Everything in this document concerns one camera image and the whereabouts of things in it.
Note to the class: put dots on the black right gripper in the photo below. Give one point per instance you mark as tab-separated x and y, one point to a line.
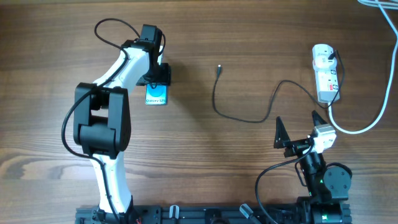
282	140

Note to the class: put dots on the white charger plug adapter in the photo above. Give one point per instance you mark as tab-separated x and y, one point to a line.
324	62

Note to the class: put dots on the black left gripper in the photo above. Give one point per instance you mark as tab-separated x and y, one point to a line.
165	78

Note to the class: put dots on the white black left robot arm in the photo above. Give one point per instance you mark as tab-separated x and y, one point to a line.
102	122

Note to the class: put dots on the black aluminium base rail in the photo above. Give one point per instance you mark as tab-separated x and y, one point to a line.
281	213

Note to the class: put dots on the Galaxy S25 smartphone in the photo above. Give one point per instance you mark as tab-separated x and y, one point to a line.
156	95

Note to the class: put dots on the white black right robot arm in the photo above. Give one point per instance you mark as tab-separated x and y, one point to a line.
327	184

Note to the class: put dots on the white power strip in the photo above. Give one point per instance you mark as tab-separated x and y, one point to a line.
326	81

